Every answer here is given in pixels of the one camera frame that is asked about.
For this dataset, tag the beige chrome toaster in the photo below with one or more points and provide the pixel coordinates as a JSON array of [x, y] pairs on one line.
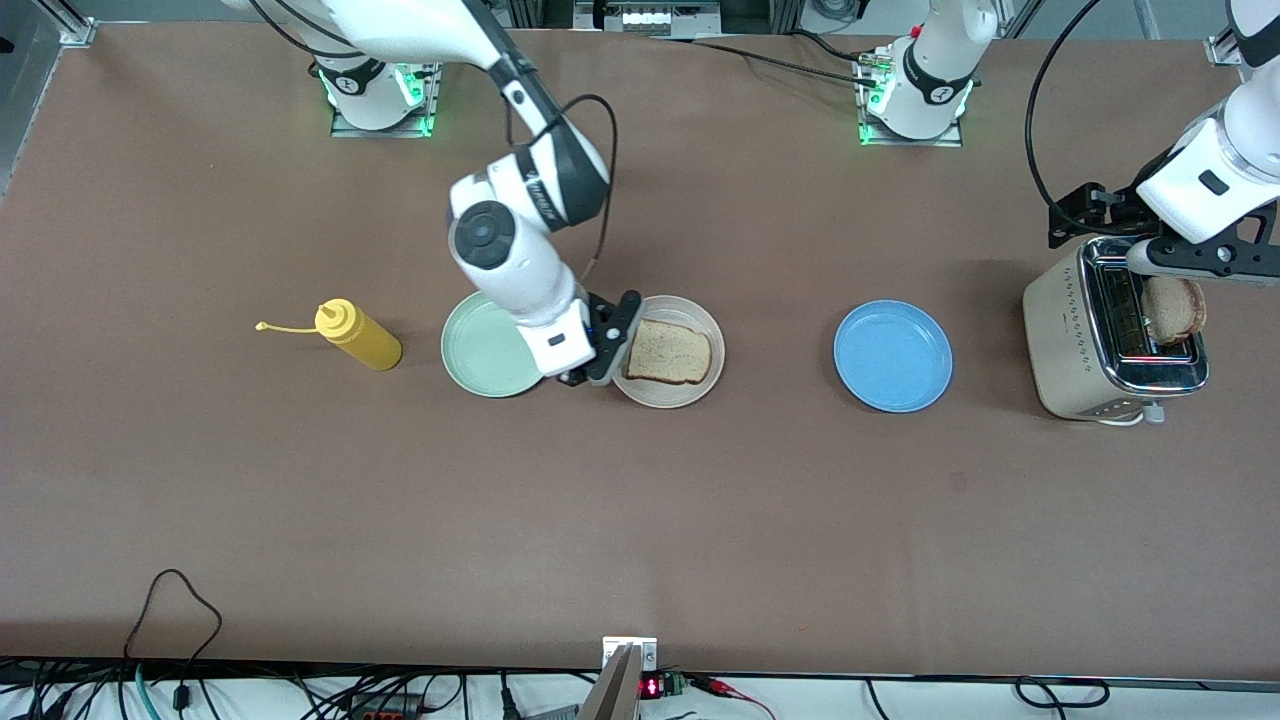
[[1065, 340]]

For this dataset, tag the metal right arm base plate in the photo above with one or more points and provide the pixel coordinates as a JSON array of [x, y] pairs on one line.
[[380, 131]]

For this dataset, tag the aluminium frame profile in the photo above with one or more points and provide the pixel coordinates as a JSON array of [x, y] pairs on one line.
[[70, 25], [1222, 50]]

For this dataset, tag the brown bread slice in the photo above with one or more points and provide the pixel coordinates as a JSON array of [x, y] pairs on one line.
[[1175, 315], [675, 352]]

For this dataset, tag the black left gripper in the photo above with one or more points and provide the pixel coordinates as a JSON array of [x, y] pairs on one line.
[[1087, 209]]

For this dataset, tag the blue plate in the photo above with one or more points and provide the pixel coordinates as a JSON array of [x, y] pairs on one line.
[[893, 357]]

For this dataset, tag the red display circuit board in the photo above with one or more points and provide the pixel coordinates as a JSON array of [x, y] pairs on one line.
[[652, 687]]

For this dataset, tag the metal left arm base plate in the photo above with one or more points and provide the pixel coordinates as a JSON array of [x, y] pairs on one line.
[[910, 142]]

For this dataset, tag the yellow squeeze bottle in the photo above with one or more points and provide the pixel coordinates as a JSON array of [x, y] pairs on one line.
[[365, 342]]

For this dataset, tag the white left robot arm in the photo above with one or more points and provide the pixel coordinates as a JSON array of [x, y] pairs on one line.
[[1215, 175]]

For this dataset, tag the beige plate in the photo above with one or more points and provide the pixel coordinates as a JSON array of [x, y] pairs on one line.
[[665, 395]]

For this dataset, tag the grey lit electronics box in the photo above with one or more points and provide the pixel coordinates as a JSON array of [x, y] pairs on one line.
[[650, 18]]

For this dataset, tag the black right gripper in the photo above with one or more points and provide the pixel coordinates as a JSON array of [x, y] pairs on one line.
[[575, 377]]

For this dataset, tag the red clip lead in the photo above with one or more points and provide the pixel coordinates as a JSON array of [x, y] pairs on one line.
[[725, 690]]

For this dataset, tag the grey metal bar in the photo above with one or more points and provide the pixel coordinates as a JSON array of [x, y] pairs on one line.
[[615, 695]]

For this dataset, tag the mint green plate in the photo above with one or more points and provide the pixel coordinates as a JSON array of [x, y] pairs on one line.
[[480, 350]]

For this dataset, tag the white metal bracket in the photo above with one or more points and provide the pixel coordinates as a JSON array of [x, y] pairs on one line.
[[645, 655]]

